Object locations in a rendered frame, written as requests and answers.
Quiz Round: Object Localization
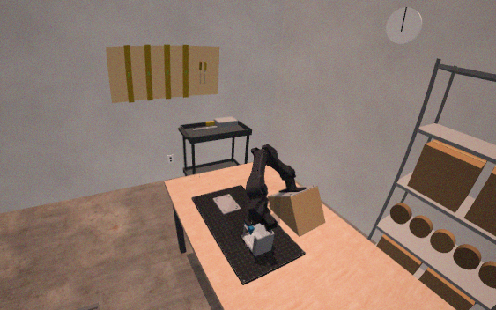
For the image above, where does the white well plate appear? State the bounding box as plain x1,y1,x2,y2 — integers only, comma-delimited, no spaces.
243,234,254,250
244,224,270,239

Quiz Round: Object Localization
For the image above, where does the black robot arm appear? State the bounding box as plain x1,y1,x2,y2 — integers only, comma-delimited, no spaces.
246,144,306,232

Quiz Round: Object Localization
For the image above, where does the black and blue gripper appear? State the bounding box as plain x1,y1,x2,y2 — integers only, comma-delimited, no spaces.
244,217,257,235

